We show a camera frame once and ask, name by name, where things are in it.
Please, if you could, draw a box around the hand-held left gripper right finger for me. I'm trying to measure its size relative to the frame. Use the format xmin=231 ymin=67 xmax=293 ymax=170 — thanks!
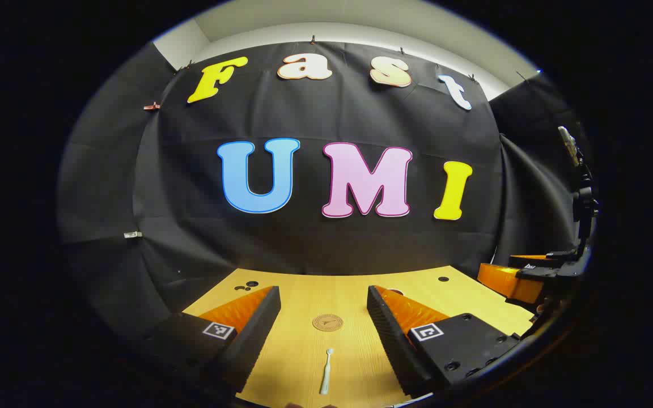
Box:
xmin=366 ymin=284 xmax=521 ymax=398

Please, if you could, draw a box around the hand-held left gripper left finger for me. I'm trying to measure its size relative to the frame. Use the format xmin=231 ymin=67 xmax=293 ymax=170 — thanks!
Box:
xmin=134 ymin=285 xmax=282 ymax=393

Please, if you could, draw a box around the round cork coaster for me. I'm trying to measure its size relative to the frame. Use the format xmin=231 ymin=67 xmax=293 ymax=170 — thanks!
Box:
xmin=312 ymin=314 xmax=344 ymax=333

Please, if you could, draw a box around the light blue toothbrush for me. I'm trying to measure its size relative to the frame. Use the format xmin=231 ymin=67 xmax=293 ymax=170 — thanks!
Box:
xmin=319 ymin=347 xmax=334 ymax=396

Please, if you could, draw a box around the wooden desktop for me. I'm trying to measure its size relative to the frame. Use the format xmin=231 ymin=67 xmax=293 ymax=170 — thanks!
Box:
xmin=182 ymin=265 xmax=537 ymax=408

